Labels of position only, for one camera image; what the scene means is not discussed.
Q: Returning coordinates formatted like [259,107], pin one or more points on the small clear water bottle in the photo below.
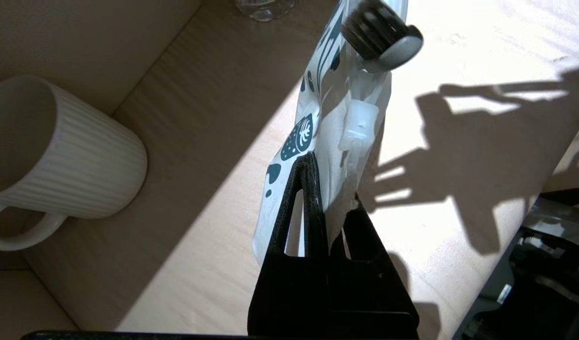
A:
[266,7]

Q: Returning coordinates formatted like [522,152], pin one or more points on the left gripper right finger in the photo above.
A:
[370,283]

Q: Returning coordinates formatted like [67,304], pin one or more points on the robot base chassis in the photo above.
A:
[544,283]

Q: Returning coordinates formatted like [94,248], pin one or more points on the beige wooden shelf cabinet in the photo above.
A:
[200,94]

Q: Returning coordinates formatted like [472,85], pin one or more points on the white leaf-print plastic bag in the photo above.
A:
[336,118]

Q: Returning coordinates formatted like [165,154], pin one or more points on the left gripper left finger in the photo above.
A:
[289,283]

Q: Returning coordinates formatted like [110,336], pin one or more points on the white ribbed mug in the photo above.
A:
[81,165]

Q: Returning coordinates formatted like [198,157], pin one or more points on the grey toothbrush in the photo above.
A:
[393,47]

